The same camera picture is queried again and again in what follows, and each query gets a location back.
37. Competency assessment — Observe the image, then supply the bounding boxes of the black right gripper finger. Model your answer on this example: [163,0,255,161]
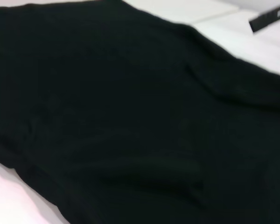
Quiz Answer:
[249,0,280,33]

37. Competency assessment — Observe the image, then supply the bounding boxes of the black t-shirt with FREE print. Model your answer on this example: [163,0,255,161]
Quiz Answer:
[0,0,280,224]

